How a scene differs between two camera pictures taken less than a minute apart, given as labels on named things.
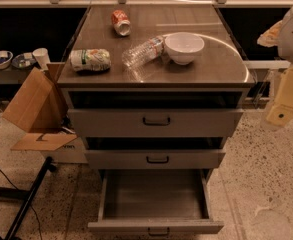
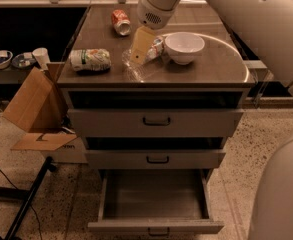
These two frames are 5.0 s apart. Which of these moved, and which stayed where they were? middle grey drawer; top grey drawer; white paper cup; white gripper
Moved: white gripper
Stayed: middle grey drawer; top grey drawer; white paper cup
